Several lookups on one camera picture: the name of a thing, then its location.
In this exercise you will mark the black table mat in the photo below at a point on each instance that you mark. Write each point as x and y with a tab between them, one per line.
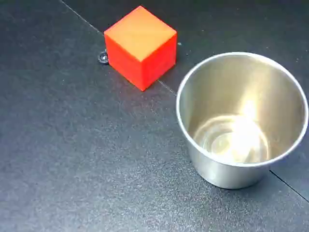
72	145

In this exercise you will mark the stainless steel cup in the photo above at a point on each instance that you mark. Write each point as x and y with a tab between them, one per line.
217	116

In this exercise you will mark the black bracket with screws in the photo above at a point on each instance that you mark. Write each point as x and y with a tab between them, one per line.
102	58

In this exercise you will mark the red cube block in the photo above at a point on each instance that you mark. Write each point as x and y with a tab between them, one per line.
135	58

